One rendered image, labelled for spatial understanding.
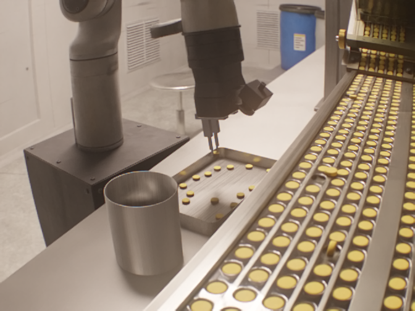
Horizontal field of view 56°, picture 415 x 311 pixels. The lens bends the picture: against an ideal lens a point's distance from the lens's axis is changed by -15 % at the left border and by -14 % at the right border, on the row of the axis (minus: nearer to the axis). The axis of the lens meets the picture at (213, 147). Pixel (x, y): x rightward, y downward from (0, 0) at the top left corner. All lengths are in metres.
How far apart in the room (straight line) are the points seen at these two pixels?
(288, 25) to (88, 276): 3.58
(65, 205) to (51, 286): 0.33
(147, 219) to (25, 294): 0.17
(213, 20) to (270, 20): 4.10
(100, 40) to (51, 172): 0.25
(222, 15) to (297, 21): 3.35
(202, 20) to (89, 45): 0.25
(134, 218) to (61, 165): 0.35
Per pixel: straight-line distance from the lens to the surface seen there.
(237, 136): 0.83
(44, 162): 0.81
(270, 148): 0.79
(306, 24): 3.91
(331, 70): 0.99
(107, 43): 0.75
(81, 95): 0.77
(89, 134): 0.79
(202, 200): 0.62
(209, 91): 0.57
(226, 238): 0.28
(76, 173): 0.73
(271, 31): 4.69
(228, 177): 0.68
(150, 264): 0.48
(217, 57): 0.56
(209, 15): 0.56
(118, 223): 0.46
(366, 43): 0.74
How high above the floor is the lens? 1.11
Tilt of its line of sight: 24 degrees down
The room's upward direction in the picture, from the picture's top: 1 degrees counter-clockwise
